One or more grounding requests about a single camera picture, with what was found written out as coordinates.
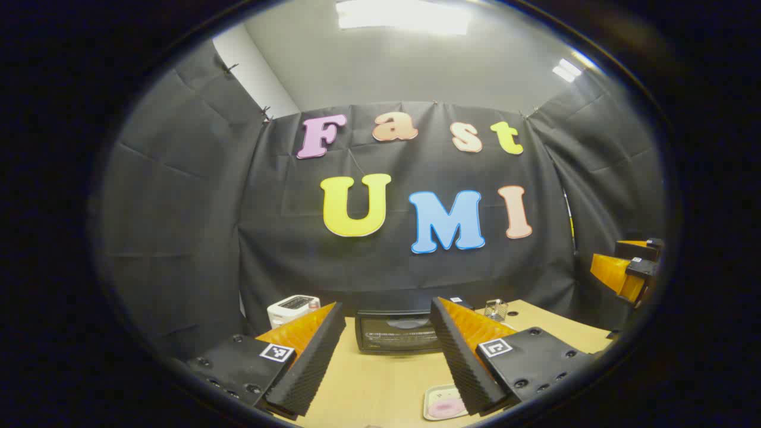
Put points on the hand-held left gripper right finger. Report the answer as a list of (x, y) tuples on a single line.
[(461, 362)]

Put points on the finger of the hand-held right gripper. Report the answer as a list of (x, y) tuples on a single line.
[(612, 272), (639, 246)]

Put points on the white plate with pink food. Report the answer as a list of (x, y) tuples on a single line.
[(441, 404)]

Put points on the black electric oven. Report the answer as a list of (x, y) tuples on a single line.
[(392, 336)]

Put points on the white toaster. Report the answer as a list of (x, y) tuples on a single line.
[(288, 310)]

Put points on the black backdrop cloth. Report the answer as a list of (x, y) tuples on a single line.
[(238, 238)]

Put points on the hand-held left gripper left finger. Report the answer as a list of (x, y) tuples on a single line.
[(309, 362)]

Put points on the small ceiling light panel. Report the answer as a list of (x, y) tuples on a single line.
[(566, 70)]

